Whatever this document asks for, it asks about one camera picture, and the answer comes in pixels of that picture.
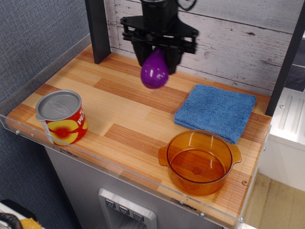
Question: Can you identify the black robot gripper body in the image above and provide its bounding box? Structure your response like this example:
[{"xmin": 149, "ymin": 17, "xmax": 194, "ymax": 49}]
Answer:
[{"xmin": 120, "ymin": 0, "xmax": 199, "ymax": 54}]

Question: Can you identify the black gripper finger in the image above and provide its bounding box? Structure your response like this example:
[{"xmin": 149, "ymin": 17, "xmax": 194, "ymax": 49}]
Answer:
[
  {"xmin": 132, "ymin": 40, "xmax": 153, "ymax": 67},
  {"xmin": 166, "ymin": 47, "xmax": 183, "ymax": 75}
]

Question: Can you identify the purple toy eggplant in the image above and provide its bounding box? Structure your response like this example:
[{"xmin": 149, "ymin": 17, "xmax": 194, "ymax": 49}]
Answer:
[{"xmin": 141, "ymin": 48, "xmax": 169, "ymax": 89}]

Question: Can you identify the orange transparent plastic pot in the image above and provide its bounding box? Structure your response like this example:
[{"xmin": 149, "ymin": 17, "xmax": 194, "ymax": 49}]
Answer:
[{"xmin": 158, "ymin": 130, "xmax": 242, "ymax": 196}]

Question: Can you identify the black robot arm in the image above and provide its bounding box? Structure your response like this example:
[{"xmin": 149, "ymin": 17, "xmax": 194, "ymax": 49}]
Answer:
[{"xmin": 120, "ymin": 0, "xmax": 199, "ymax": 74}]

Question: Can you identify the blue folded cloth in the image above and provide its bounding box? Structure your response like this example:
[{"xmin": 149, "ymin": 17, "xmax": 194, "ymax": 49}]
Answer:
[{"xmin": 174, "ymin": 84, "xmax": 256, "ymax": 145}]

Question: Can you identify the red yellow peach can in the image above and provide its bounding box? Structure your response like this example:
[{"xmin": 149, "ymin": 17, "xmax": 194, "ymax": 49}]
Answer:
[{"xmin": 35, "ymin": 90, "xmax": 88, "ymax": 146}]

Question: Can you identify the white appliance at right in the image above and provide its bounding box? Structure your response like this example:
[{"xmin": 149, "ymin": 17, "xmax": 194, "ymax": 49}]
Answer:
[{"xmin": 258, "ymin": 88, "xmax": 305, "ymax": 191}]

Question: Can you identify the grey cabinet with dispenser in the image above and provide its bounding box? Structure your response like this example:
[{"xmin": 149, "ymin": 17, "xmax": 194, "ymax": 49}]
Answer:
[{"xmin": 46, "ymin": 148, "xmax": 220, "ymax": 229}]

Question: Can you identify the clear acrylic table guard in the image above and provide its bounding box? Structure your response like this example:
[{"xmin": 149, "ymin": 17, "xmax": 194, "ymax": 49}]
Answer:
[{"xmin": 0, "ymin": 46, "xmax": 271, "ymax": 229}]

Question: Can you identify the yellow black object bottom-left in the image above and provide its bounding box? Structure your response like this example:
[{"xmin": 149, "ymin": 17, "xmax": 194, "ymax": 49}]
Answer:
[{"xmin": 0, "ymin": 199, "xmax": 43, "ymax": 229}]

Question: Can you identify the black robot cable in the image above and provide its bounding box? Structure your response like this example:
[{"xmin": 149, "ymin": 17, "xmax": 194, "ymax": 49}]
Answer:
[{"xmin": 177, "ymin": 0, "xmax": 198, "ymax": 12}]

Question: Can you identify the black vertical post left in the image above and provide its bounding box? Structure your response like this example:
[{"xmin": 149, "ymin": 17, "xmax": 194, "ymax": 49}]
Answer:
[{"xmin": 85, "ymin": 0, "xmax": 111, "ymax": 64}]

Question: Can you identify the black vertical post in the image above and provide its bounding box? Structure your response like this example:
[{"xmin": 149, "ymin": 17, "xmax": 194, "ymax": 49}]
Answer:
[
  {"xmin": 85, "ymin": 0, "xmax": 111, "ymax": 64},
  {"xmin": 265, "ymin": 1, "xmax": 305, "ymax": 116}
]

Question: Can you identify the black vertical post right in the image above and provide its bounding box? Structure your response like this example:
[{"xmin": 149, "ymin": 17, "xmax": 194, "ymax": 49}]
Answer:
[{"xmin": 265, "ymin": 1, "xmax": 305, "ymax": 116}]

